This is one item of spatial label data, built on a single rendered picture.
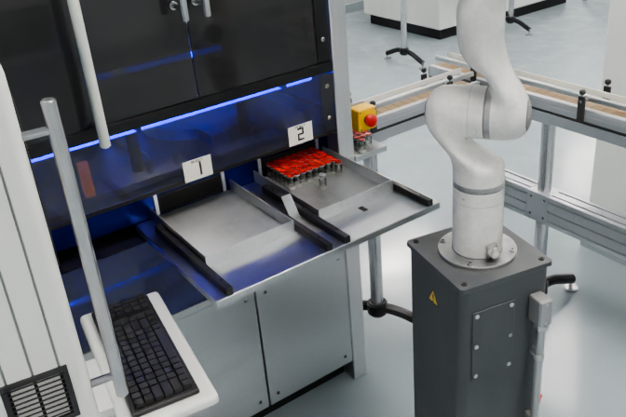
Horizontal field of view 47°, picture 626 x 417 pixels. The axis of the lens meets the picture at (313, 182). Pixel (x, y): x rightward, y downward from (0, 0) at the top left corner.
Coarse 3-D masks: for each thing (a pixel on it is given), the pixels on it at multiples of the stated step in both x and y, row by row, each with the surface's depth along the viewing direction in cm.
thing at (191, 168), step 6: (204, 156) 196; (210, 156) 197; (186, 162) 193; (192, 162) 194; (204, 162) 196; (210, 162) 197; (186, 168) 194; (192, 168) 195; (198, 168) 196; (204, 168) 197; (210, 168) 198; (186, 174) 194; (192, 174) 195; (198, 174) 197; (204, 174) 198; (210, 174) 199; (186, 180) 195; (192, 180) 196
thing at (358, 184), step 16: (352, 160) 218; (256, 176) 216; (336, 176) 216; (352, 176) 216; (368, 176) 213; (384, 176) 206; (288, 192) 202; (304, 192) 209; (320, 192) 208; (336, 192) 207; (352, 192) 206; (368, 192) 200; (384, 192) 204; (320, 208) 192; (336, 208) 195
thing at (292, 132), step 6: (294, 126) 210; (300, 126) 211; (306, 126) 213; (288, 132) 210; (294, 132) 211; (300, 132) 212; (306, 132) 214; (312, 132) 215; (294, 138) 212; (300, 138) 213; (306, 138) 214; (312, 138) 216; (294, 144) 212
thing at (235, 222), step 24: (240, 192) 209; (168, 216) 202; (192, 216) 201; (216, 216) 200; (240, 216) 198; (264, 216) 197; (192, 240) 189; (216, 240) 188; (240, 240) 187; (264, 240) 184
